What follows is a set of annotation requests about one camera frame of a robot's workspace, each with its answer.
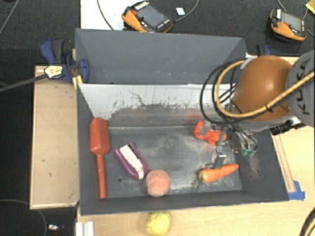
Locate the orange plastic toy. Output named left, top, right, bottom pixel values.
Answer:
left=192, top=119, right=227, bottom=147

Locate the pale wood board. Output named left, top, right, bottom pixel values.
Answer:
left=29, top=65, right=81, bottom=210

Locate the black cylinder on white bracket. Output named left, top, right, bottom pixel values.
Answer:
left=270, top=118, right=304, bottom=135

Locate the yellow toy lemon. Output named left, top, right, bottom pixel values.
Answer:
left=144, top=210, right=172, bottom=236

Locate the orange plastic scoop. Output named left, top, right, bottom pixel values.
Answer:
left=89, top=117, right=111, bottom=200

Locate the peach toy fruit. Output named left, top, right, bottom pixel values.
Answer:
left=145, top=169, right=171, bottom=198

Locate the grey metal bin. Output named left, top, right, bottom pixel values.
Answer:
left=74, top=28, right=290, bottom=216

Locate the purple and white brush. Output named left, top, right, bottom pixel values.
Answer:
left=113, top=141, right=149, bottom=181

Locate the orange toy carrot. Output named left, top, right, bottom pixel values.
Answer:
left=198, top=163, right=240, bottom=184

